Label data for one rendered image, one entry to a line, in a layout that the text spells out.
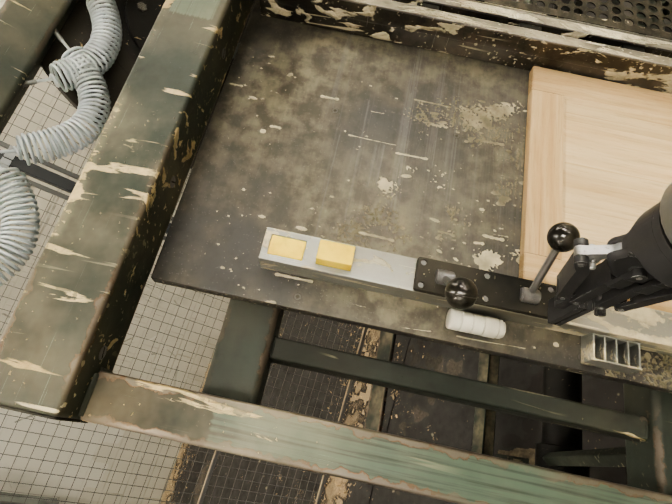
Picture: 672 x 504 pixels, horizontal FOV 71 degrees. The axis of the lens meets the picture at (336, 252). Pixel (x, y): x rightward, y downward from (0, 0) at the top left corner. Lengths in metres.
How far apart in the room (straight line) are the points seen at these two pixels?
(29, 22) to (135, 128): 0.61
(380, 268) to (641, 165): 0.50
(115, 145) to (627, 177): 0.80
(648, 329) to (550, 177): 0.27
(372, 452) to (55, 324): 0.40
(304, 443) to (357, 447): 0.06
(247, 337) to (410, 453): 0.28
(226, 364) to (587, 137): 0.70
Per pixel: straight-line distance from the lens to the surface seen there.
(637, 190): 0.92
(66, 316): 0.64
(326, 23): 0.97
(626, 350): 0.78
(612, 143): 0.95
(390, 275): 0.67
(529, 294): 0.70
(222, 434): 0.61
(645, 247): 0.44
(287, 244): 0.67
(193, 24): 0.85
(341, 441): 0.61
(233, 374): 0.70
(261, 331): 0.71
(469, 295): 0.56
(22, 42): 1.27
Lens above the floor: 1.94
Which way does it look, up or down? 30 degrees down
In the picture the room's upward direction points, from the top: 64 degrees counter-clockwise
